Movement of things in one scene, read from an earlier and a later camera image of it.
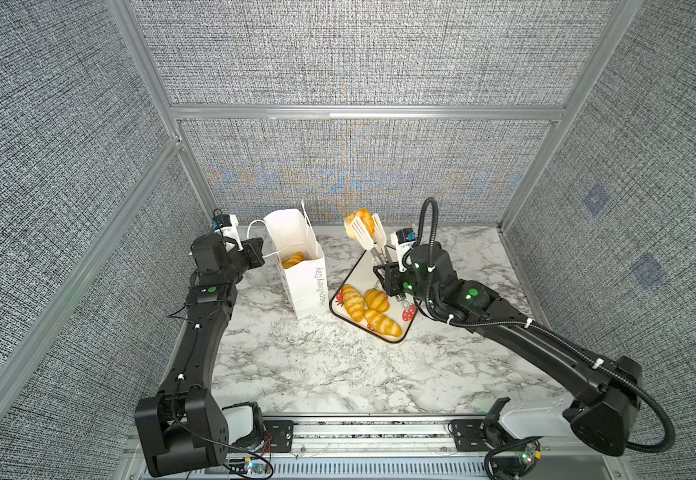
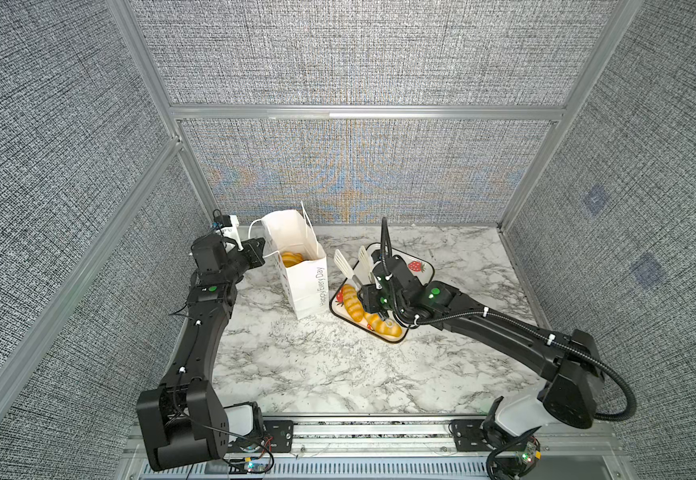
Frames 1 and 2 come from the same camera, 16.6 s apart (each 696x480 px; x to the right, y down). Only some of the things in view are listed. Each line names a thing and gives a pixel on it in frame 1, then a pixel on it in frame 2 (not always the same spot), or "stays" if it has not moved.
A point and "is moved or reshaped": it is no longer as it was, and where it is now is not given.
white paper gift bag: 299,259 stays
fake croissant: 381,323 stays
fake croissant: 354,303 stays
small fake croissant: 377,300 is moved or reshaped
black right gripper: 391,280 to 367,297
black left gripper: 252,251 stays
